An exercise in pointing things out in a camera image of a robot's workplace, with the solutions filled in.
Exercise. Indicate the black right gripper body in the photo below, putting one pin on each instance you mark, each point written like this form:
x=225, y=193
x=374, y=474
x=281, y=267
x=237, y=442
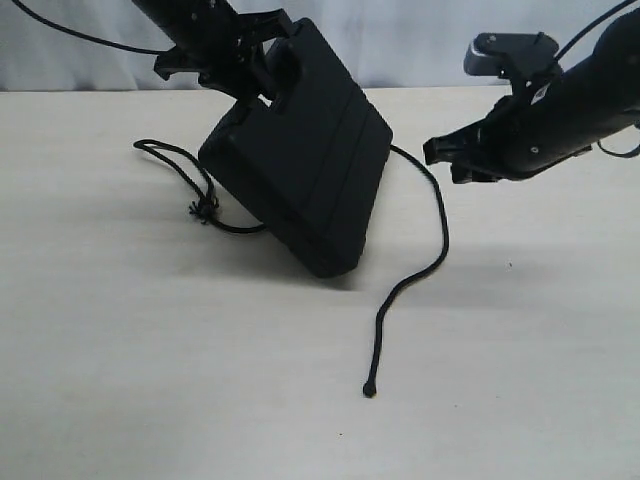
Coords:
x=523, y=141

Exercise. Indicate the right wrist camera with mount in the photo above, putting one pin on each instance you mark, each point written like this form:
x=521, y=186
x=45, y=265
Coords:
x=525, y=60

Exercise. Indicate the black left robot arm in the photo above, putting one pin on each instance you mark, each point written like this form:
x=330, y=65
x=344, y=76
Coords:
x=147, y=7

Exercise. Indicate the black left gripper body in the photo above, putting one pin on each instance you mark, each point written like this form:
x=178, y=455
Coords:
x=210, y=43

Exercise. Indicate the black plastic carrying case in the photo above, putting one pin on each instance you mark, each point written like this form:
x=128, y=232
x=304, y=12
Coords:
x=308, y=165

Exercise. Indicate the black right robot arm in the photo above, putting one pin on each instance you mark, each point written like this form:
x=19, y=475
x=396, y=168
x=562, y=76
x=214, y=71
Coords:
x=601, y=93

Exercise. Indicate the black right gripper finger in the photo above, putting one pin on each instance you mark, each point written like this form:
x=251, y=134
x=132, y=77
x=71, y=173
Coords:
x=473, y=173
x=452, y=147

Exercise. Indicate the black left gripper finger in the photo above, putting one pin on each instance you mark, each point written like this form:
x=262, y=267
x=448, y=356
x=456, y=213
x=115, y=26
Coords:
x=260, y=77
x=271, y=24

